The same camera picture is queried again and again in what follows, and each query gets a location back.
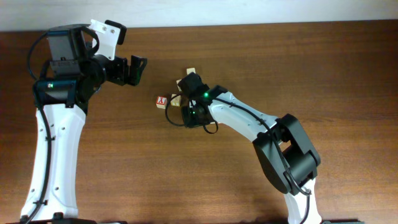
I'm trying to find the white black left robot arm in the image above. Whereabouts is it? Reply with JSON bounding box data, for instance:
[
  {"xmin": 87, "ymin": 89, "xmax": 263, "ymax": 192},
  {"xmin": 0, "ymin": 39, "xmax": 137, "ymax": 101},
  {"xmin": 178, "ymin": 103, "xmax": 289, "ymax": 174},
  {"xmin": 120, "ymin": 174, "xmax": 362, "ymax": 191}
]
[{"xmin": 20, "ymin": 20, "xmax": 147, "ymax": 223}]

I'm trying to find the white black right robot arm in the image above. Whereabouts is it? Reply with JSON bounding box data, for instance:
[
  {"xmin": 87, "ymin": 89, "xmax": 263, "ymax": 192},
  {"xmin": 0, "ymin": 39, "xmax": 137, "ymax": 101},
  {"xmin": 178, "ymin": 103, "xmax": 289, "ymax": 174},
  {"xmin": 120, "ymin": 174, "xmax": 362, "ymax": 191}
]
[{"xmin": 177, "ymin": 72, "xmax": 322, "ymax": 224}]

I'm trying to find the yellow bottom wooden block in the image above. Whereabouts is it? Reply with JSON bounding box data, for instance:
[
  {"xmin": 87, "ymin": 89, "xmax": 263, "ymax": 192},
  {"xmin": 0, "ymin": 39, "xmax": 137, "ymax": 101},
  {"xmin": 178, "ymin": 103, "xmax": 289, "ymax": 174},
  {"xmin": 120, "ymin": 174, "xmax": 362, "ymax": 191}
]
[{"xmin": 170, "ymin": 94, "xmax": 181, "ymax": 106}]

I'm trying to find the red Y wooden block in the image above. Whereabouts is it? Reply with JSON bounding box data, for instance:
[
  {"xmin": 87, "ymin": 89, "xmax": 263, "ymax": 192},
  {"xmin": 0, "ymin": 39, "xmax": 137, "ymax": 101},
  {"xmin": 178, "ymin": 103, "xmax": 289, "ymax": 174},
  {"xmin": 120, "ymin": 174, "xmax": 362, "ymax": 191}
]
[{"xmin": 155, "ymin": 96, "xmax": 168, "ymax": 109}]

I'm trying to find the plain wooden picture block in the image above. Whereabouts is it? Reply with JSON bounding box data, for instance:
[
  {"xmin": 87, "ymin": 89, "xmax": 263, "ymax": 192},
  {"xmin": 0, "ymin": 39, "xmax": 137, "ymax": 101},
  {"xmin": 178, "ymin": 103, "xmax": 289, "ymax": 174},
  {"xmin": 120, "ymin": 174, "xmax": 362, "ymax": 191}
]
[{"xmin": 176, "ymin": 79, "xmax": 182, "ymax": 91}]

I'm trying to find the blue letter wooden block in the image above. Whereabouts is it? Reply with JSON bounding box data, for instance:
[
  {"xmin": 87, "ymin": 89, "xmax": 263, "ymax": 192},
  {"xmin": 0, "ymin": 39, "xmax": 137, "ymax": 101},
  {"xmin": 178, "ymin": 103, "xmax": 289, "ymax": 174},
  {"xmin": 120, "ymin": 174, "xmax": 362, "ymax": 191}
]
[{"xmin": 186, "ymin": 68, "xmax": 196, "ymax": 75}]

